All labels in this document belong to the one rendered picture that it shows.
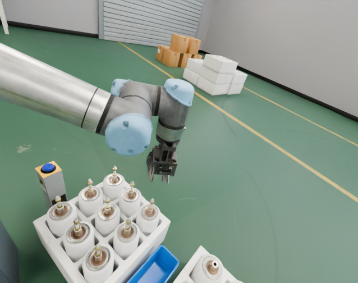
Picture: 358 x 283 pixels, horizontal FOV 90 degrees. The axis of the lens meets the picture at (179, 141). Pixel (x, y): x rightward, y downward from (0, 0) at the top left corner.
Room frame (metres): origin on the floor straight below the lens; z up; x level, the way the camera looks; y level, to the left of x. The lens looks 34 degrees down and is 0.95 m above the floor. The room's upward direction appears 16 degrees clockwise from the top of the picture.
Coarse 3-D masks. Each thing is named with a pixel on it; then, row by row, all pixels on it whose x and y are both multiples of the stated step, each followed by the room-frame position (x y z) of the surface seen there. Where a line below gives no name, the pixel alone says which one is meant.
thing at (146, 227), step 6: (144, 204) 0.48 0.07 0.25; (138, 216) 0.42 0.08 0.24; (138, 222) 0.41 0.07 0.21; (144, 222) 0.40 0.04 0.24; (150, 222) 0.41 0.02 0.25; (156, 222) 0.42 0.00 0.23; (144, 228) 0.40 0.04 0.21; (150, 228) 0.40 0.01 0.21; (156, 228) 0.44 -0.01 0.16; (144, 234) 0.40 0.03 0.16
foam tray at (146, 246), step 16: (160, 224) 0.45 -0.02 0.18; (48, 240) 0.27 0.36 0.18; (96, 240) 0.33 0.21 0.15; (112, 240) 0.34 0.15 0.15; (144, 240) 0.36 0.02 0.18; (160, 240) 0.44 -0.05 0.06; (64, 256) 0.24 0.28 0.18; (144, 256) 0.34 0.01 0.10; (64, 272) 0.21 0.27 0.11; (80, 272) 0.22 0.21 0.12; (128, 272) 0.27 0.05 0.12
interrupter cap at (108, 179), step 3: (111, 174) 0.58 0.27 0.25; (117, 174) 0.59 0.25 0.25; (108, 177) 0.56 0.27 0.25; (111, 177) 0.56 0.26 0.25; (117, 177) 0.57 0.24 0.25; (120, 177) 0.58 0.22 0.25; (105, 180) 0.54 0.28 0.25; (108, 180) 0.54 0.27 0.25; (111, 180) 0.55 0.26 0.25; (117, 180) 0.56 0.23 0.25; (120, 180) 0.56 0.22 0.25; (108, 183) 0.53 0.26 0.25; (111, 183) 0.53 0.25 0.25; (114, 183) 0.54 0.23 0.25; (117, 183) 0.54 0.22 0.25; (120, 183) 0.55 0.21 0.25
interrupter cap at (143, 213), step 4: (148, 204) 0.48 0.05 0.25; (144, 208) 0.45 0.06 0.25; (156, 208) 0.47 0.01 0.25; (140, 212) 0.43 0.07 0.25; (144, 212) 0.44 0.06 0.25; (152, 212) 0.45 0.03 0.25; (156, 212) 0.45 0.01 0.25; (144, 216) 0.42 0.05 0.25; (148, 216) 0.43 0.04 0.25; (152, 216) 0.43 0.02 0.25; (156, 216) 0.43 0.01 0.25; (148, 220) 0.41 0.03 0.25
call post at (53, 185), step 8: (40, 176) 0.43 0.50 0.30; (48, 176) 0.44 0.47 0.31; (56, 176) 0.46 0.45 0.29; (40, 184) 0.45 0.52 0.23; (48, 184) 0.43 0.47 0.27; (56, 184) 0.45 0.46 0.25; (64, 184) 0.48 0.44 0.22; (48, 192) 0.42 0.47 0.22; (56, 192) 0.45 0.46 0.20; (64, 192) 0.47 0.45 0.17; (48, 200) 0.43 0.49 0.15; (64, 200) 0.47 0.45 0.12; (48, 208) 0.45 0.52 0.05
